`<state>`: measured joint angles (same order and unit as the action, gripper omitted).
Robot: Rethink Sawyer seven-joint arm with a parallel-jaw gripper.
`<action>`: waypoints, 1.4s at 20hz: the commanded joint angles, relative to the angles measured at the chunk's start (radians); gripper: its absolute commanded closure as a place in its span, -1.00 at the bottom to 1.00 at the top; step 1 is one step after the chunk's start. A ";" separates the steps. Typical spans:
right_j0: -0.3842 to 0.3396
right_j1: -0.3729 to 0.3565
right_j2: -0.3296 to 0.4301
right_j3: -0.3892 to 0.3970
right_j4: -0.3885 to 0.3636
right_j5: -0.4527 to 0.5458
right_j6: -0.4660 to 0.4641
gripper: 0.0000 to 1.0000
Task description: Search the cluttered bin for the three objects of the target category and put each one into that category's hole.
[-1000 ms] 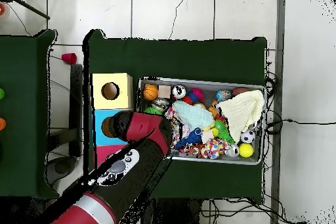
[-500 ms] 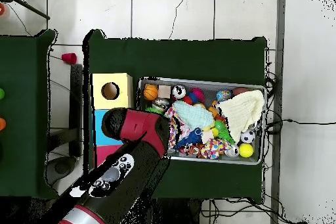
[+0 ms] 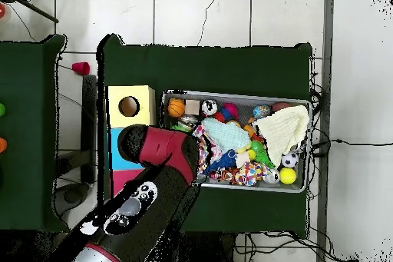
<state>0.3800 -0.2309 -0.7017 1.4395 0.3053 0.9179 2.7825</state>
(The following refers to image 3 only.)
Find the dark green table cloth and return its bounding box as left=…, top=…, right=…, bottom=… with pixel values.
left=0, top=34, right=70, bottom=233
left=97, top=34, right=313, bottom=240

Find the silver mesh bin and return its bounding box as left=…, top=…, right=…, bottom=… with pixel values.
left=159, top=89, right=312, bottom=194

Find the red plastic cup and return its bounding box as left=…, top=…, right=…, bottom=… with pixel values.
left=71, top=61, right=91, bottom=76

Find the cream waffle cloth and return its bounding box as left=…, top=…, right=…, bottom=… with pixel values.
left=254, top=104, right=310, bottom=167

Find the small soccer ball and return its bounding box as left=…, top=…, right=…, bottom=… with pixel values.
left=281, top=150, right=299, bottom=168

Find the wooden box with three holes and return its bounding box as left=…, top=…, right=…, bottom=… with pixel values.
left=104, top=85, right=160, bottom=198

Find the wooden block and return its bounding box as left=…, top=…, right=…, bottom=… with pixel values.
left=184, top=99, right=201, bottom=115

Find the polka-dot cloth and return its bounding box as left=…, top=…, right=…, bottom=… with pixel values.
left=192, top=124, right=223, bottom=175
left=236, top=161, right=271, bottom=187

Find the orange toy basketball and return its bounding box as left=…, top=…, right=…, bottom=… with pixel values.
left=167, top=98, right=187, bottom=118

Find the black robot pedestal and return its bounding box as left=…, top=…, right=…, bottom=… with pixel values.
left=171, top=231, right=237, bottom=262

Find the mint waffle cloth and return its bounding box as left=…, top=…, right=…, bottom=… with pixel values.
left=201, top=117, right=252, bottom=154

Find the crushed silver can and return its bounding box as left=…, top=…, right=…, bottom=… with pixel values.
left=177, top=114, right=199, bottom=131

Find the black floor cable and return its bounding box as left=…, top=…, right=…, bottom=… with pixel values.
left=308, top=138, right=393, bottom=159

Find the yellow ball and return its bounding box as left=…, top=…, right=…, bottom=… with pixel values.
left=279, top=167, right=298, bottom=185

